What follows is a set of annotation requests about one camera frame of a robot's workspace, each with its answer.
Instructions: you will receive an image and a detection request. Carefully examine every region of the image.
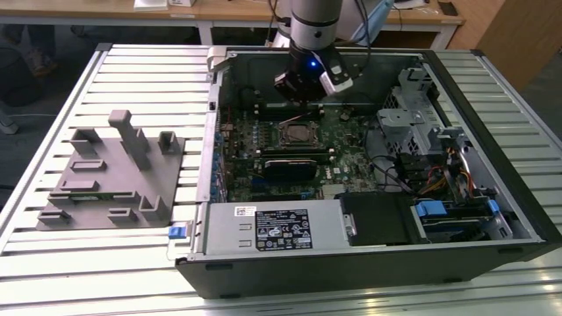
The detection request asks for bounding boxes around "thin locking lever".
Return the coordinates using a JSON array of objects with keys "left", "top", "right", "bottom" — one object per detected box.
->
[{"left": 283, "top": 113, "right": 317, "bottom": 124}]

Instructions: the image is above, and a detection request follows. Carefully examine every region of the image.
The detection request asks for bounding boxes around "CPU socket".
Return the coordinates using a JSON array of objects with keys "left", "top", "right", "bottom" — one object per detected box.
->
[{"left": 273, "top": 120, "right": 321, "bottom": 148}]

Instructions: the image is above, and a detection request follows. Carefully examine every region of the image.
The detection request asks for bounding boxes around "grey case release latch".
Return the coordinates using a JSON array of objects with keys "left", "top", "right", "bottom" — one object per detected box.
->
[{"left": 205, "top": 45, "right": 233, "bottom": 72}]

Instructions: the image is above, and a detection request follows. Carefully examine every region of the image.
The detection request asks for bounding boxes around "silver metal drive cage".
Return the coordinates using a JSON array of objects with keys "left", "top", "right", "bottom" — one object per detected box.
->
[{"left": 375, "top": 67, "right": 442, "bottom": 155}]

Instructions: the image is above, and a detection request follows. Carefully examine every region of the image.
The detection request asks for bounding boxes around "black graphics card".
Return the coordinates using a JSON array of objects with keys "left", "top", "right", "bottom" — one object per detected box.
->
[{"left": 261, "top": 158, "right": 318, "bottom": 182}]

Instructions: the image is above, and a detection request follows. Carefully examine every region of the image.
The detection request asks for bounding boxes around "green motherboard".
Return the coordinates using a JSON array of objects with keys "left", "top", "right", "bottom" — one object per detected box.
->
[{"left": 217, "top": 105, "right": 379, "bottom": 203}]

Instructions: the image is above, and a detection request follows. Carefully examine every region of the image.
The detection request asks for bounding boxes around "silver chipset heat sink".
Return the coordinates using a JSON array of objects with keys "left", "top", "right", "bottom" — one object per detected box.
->
[{"left": 322, "top": 183, "right": 347, "bottom": 199}]

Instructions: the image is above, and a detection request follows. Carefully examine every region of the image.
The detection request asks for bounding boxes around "large white box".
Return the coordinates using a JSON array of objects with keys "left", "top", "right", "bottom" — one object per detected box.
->
[{"left": 132, "top": 0, "right": 171, "bottom": 13}]

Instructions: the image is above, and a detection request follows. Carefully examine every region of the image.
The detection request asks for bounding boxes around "black plastic drive cover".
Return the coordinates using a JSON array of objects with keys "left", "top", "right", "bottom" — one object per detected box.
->
[{"left": 335, "top": 192, "right": 430, "bottom": 248}]

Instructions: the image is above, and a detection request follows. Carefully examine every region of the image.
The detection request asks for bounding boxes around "silver power supply unit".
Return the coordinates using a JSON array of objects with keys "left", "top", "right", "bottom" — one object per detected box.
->
[{"left": 202, "top": 200, "right": 353, "bottom": 256}]

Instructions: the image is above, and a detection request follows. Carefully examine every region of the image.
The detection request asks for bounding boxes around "wooden cabinet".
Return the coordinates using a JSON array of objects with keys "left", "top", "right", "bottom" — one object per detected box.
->
[{"left": 448, "top": 0, "right": 562, "bottom": 95}]

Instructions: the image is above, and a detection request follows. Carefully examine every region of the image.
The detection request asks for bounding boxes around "hard disk in blue carrier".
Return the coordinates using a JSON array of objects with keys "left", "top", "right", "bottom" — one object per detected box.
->
[{"left": 411, "top": 199, "right": 492, "bottom": 243}]

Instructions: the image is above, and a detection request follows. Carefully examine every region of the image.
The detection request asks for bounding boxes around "grey parts rack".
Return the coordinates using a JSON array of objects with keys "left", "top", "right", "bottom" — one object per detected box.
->
[{"left": 35, "top": 109, "right": 189, "bottom": 231}]

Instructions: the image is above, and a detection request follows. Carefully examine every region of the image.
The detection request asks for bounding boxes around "green RAM stick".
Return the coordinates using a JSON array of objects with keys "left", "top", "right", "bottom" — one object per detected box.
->
[{"left": 70, "top": 192, "right": 132, "bottom": 201}]

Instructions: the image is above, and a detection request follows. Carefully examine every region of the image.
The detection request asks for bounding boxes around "black PC case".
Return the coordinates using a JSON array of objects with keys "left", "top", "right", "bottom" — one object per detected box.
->
[{"left": 174, "top": 45, "right": 562, "bottom": 300}]

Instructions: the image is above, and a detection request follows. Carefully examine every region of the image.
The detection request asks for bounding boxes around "grey furniture foot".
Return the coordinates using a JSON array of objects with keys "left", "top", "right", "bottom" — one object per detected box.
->
[{"left": 0, "top": 107, "right": 19, "bottom": 135}]

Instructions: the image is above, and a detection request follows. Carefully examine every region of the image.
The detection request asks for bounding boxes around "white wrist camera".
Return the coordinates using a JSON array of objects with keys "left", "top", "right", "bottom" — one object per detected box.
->
[{"left": 317, "top": 55, "right": 355, "bottom": 97}]

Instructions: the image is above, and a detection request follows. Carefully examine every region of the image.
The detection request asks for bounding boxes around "black looped wire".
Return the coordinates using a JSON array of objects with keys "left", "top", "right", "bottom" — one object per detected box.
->
[{"left": 370, "top": 154, "right": 417, "bottom": 195}]

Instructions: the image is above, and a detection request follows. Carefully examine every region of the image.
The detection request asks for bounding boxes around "grey metal bracket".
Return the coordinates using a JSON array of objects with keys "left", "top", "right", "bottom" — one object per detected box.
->
[{"left": 433, "top": 126, "right": 474, "bottom": 155}]

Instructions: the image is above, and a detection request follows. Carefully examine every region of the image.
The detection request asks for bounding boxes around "coloured wire bundle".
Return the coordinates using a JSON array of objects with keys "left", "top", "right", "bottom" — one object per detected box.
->
[{"left": 421, "top": 147, "right": 480, "bottom": 200}]

